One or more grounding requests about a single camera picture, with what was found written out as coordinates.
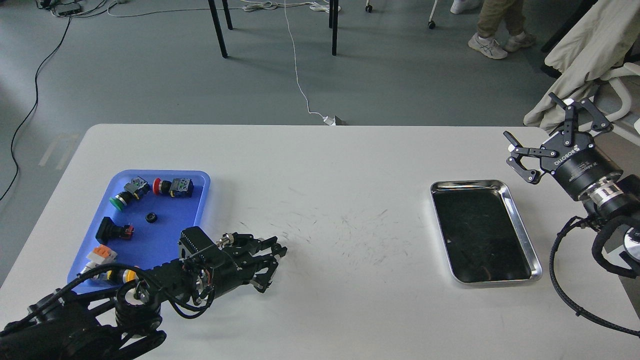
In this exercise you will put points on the blue plastic tray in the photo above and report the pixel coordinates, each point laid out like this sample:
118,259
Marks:
157,220

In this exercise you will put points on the green push button switch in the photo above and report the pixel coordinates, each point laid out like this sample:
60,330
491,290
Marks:
134,190

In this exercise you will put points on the black table leg left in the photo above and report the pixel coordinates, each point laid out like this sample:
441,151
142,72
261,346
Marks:
217,24

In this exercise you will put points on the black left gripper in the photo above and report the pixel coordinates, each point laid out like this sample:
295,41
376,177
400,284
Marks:
233,266

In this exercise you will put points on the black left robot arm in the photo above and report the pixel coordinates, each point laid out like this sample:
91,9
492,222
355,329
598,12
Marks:
113,311

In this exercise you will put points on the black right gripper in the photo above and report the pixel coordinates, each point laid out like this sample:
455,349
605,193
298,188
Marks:
580,162

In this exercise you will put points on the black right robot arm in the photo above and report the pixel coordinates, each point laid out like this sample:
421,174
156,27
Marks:
612,212

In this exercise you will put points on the yellow push button switch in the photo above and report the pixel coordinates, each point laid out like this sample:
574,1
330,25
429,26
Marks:
118,277

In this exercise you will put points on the black selector switch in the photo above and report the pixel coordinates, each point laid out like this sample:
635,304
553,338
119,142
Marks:
108,230

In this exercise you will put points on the orange white contact block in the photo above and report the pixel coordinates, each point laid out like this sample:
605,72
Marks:
100,255

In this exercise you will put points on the beige cloth on chair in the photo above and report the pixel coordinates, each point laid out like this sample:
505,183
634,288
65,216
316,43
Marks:
597,43

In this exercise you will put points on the black table leg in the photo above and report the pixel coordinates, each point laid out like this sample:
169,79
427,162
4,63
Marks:
217,24
333,25

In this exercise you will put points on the silver metal tray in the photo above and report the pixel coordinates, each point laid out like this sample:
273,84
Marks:
485,240

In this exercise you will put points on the black table leg right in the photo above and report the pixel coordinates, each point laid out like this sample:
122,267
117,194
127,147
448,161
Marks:
333,25

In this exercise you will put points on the red push button switch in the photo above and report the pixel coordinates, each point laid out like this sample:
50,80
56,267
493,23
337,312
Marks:
180,187

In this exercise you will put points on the white power adapter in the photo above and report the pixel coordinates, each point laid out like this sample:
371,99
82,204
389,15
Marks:
333,121

